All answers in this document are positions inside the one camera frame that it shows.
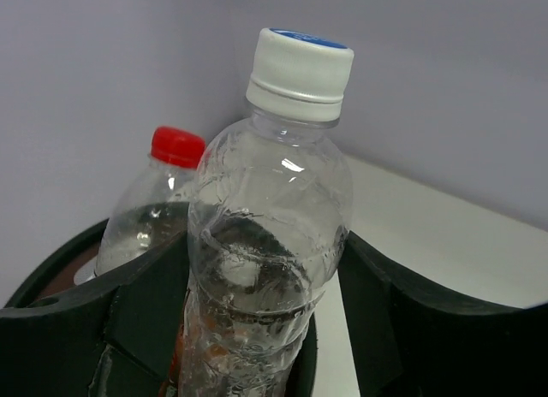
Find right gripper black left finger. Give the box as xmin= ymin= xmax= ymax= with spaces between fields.
xmin=0 ymin=232 xmax=192 ymax=397

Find dark brown round bin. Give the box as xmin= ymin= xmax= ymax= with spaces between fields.
xmin=0 ymin=216 xmax=320 ymax=397

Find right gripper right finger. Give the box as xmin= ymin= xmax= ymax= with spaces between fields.
xmin=338 ymin=234 xmax=547 ymax=396

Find orange label plastic bottle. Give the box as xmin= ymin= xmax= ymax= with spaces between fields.
xmin=158 ymin=281 xmax=239 ymax=396

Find clear bottle red label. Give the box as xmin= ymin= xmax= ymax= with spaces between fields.
xmin=93 ymin=126 xmax=206 ymax=277

